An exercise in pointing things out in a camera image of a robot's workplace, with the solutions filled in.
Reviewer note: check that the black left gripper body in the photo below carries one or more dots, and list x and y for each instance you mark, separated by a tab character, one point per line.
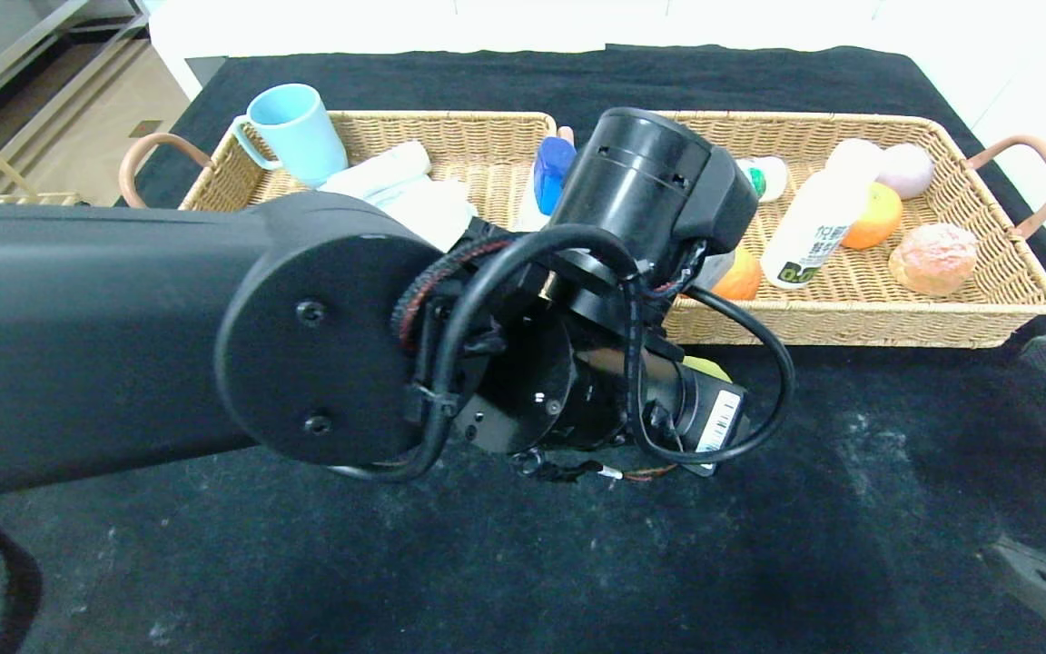
719	427

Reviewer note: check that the yellow lemon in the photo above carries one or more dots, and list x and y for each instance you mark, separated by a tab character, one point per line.
709	368

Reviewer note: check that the large white milk bottle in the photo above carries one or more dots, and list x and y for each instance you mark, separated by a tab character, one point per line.
818	218

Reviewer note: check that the white bottle blue cap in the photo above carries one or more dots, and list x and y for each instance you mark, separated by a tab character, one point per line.
552	173

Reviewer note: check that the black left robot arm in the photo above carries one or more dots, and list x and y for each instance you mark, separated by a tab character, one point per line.
78	336

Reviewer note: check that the orange fruit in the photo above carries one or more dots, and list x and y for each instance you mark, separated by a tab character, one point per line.
741	277
877	218

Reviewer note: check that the brown bread bun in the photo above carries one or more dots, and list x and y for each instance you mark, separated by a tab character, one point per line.
933	259

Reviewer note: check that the black tablecloth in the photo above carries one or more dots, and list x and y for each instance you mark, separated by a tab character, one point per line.
577	563

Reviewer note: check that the pale pink egg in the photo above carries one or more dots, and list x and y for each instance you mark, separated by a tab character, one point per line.
909	169

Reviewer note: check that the small white green-label bottle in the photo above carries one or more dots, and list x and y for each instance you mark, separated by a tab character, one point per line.
768	177

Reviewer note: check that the white tube red tip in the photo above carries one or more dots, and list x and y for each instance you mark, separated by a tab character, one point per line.
387	168

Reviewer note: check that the light blue mug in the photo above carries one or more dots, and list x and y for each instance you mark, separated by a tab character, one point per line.
299	134

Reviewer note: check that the white table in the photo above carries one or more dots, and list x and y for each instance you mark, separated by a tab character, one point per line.
173	36

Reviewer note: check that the gold metal rack cart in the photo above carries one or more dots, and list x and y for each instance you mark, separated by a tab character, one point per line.
33	197

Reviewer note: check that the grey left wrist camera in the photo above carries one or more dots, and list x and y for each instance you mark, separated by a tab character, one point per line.
712	271

